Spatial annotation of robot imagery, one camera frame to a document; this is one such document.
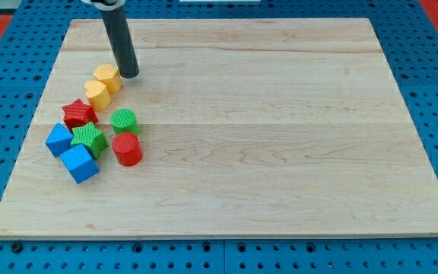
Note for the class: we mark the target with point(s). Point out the red star block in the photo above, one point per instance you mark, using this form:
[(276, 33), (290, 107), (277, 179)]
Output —
[(78, 114)]

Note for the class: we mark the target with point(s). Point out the green cylinder block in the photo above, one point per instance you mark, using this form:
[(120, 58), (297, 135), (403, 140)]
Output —
[(124, 120)]

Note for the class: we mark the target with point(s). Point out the red cylinder block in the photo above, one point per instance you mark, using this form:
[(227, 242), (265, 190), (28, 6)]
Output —
[(127, 149)]

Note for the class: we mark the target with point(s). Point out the green star block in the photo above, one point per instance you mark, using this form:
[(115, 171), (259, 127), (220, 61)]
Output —
[(92, 138)]

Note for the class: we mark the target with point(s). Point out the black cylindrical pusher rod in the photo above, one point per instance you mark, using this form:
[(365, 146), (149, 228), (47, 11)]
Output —
[(120, 38)]

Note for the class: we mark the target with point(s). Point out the large blue cube block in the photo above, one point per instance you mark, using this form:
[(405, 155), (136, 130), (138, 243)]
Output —
[(79, 163)]

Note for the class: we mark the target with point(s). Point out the small blue block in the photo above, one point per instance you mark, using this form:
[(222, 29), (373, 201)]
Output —
[(59, 140)]

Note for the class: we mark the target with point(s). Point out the light wooden board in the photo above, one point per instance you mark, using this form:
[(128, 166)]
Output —
[(250, 128)]

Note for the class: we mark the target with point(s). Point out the yellow hexagon block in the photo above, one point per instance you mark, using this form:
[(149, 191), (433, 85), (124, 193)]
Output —
[(109, 75)]

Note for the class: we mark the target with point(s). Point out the yellow heart block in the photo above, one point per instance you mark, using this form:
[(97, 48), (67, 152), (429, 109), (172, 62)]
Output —
[(97, 94)]

